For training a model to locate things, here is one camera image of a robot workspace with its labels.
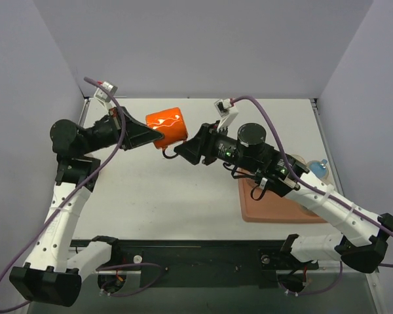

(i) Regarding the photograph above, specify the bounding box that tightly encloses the orange mug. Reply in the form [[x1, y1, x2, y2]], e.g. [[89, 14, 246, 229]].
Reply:
[[145, 107, 188, 160]]

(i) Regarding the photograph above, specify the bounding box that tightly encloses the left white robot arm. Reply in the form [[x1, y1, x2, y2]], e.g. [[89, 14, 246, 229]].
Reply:
[[9, 108, 164, 307]]

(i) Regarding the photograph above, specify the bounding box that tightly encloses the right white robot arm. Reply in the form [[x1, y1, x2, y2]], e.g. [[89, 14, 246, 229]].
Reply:
[[174, 123, 393, 273]]

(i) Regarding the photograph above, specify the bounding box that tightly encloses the blue mug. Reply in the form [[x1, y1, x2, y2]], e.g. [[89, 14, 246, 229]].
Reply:
[[307, 159, 329, 179]]

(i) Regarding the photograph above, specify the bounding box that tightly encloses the salmon pink tray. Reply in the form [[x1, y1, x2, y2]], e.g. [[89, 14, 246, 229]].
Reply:
[[238, 179, 325, 224]]

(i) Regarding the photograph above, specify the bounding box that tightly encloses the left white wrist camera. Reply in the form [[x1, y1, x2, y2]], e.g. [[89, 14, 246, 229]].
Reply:
[[93, 80, 119, 114]]

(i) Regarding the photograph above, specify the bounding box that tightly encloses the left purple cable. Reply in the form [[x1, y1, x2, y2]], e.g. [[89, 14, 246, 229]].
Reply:
[[0, 77, 167, 311]]

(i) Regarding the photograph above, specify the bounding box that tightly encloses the purple cable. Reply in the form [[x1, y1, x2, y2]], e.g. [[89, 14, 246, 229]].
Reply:
[[229, 95, 393, 297], [0, 77, 167, 311]]

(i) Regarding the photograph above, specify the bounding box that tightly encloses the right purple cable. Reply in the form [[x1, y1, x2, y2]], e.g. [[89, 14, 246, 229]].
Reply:
[[229, 95, 393, 297]]

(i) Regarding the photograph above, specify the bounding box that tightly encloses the aluminium frame rail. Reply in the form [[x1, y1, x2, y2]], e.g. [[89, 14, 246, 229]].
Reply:
[[310, 98, 344, 196]]

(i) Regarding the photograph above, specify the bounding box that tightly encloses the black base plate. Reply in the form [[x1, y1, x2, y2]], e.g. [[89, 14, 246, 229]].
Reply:
[[106, 240, 318, 288]]

